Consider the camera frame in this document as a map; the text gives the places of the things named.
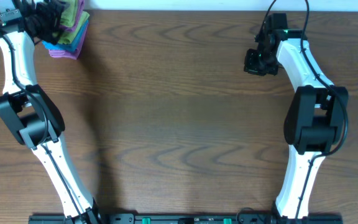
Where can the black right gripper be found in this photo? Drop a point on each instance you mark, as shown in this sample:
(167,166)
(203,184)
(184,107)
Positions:
(257,62)

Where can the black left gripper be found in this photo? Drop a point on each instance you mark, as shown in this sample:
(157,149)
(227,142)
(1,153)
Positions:
(42,20)

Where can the light green microfiber cloth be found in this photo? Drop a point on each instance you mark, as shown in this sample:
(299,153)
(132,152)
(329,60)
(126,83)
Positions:
(69,13)

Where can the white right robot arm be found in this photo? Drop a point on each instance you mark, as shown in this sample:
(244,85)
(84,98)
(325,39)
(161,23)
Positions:
(316,119)

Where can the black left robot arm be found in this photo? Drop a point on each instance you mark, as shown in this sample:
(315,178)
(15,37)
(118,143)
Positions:
(27,111)

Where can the folded olive green cloth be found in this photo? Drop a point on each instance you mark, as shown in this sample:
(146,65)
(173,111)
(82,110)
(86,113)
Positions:
(68,37)

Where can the folded blue cloth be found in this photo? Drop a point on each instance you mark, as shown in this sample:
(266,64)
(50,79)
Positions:
(70,46)

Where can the folded purple bottom cloth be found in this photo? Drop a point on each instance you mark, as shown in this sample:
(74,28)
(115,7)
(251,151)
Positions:
(64,53)

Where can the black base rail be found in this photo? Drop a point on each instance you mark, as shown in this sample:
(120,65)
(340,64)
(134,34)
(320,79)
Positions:
(243,218)

